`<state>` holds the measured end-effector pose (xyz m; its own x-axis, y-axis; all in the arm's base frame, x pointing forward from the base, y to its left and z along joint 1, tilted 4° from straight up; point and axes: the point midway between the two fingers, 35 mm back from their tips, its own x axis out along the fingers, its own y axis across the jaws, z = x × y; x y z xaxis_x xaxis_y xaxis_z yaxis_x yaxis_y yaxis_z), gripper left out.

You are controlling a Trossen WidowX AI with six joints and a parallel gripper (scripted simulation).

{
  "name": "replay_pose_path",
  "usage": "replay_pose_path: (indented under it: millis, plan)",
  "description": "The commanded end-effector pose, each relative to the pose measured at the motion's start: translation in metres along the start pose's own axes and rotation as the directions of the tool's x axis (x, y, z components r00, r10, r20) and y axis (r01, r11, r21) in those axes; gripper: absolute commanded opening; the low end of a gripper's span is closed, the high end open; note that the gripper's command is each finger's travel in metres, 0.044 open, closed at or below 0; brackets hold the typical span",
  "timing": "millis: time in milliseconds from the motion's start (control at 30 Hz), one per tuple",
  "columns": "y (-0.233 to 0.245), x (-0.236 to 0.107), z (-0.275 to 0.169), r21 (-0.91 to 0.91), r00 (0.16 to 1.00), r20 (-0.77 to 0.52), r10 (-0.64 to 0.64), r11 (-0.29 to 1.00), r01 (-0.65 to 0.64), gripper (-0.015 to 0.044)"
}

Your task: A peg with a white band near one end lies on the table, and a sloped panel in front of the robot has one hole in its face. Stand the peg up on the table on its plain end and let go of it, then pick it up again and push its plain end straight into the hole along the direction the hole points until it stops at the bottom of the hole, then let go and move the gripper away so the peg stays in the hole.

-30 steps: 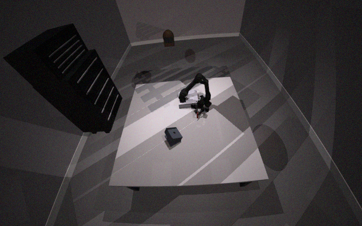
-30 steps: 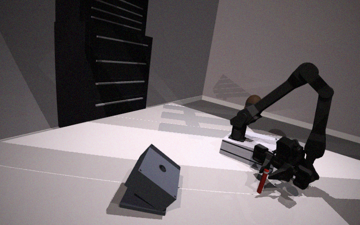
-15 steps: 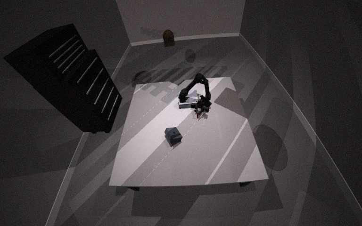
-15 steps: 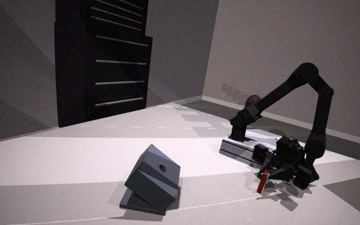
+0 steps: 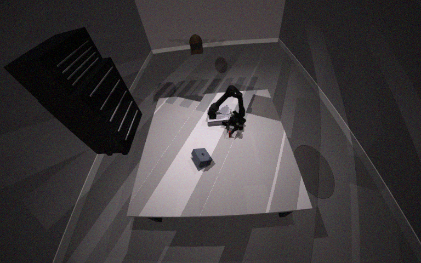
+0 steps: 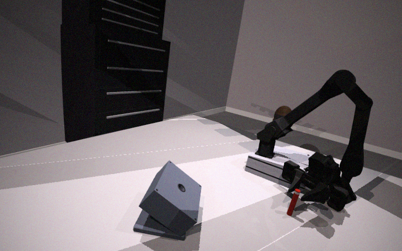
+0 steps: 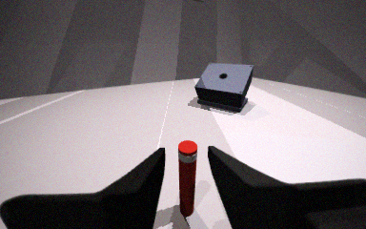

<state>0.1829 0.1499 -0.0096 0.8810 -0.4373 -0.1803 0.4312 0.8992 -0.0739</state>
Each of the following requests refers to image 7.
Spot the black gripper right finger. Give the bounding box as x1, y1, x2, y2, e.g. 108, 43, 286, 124
208, 146, 366, 229

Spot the grey sloped panel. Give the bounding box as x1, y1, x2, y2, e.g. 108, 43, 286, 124
194, 63, 254, 113

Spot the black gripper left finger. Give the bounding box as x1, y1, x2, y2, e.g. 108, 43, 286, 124
0, 148, 166, 229

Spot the dark red peg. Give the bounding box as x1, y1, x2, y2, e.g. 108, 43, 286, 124
178, 140, 197, 217

